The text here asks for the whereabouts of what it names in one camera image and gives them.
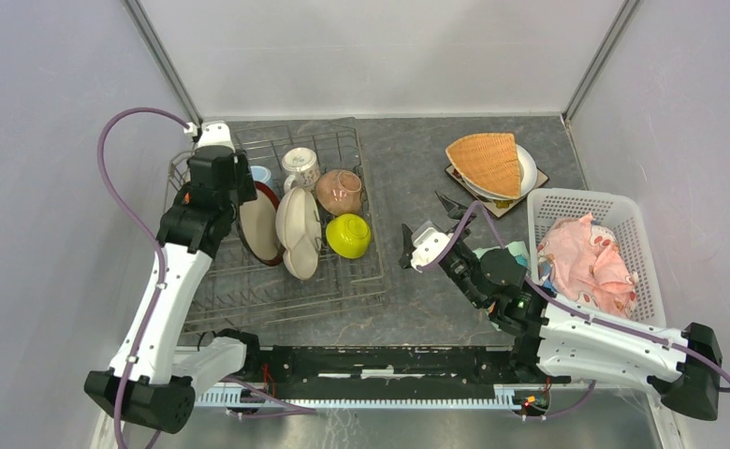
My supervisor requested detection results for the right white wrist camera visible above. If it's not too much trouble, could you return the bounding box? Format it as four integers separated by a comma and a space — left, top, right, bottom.
410, 221, 452, 271

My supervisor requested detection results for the light blue mug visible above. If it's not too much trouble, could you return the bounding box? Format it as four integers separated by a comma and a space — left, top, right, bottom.
250, 166, 274, 188

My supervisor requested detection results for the pink patterned cloth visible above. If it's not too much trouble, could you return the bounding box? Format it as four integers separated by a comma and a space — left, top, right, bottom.
536, 213, 638, 319

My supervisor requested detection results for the red-rimmed beige plate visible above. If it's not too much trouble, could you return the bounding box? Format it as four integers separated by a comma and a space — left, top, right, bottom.
236, 181, 284, 267

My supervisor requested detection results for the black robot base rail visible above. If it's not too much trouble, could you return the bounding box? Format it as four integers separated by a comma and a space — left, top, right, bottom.
210, 329, 571, 412

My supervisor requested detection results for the square floral plate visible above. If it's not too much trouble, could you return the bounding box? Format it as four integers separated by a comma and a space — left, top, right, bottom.
445, 165, 549, 219

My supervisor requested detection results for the white plastic basket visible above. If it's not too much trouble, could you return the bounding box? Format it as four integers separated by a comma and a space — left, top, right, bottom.
526, 188, 667, 327

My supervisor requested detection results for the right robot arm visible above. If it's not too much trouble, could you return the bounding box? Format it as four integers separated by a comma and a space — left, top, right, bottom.
399, 195, 730, 421

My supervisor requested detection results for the plain white plate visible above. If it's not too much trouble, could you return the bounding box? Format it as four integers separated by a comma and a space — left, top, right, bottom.
461, 144, 538, 200

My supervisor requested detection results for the white floral mug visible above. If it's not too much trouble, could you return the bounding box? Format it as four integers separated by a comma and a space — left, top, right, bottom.
281, 147, 321, 194

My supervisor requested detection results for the green cartoon cloth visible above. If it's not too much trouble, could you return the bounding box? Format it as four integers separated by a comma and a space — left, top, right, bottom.
474, 241, 530, 266

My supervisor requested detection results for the beige brown-rimmed bowl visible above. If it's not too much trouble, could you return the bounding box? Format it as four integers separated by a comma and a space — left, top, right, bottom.
314, 169, 363, 216

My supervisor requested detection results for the cream divided plate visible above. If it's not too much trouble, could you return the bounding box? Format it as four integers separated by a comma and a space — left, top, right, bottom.
275, 188, 322, 281

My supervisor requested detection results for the lime green bowl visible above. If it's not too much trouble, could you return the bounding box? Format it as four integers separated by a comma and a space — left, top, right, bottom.
326, 213, 372, 259

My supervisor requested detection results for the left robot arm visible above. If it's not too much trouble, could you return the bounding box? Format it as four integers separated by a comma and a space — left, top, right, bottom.
84, 144, 262, 434

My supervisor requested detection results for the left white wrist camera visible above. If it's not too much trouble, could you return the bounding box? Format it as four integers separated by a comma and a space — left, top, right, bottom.
183, 121, 235, 151

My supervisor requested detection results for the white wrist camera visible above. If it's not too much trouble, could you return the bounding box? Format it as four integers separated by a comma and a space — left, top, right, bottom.
410, 221, 452, 271
183, 121, 235, 151

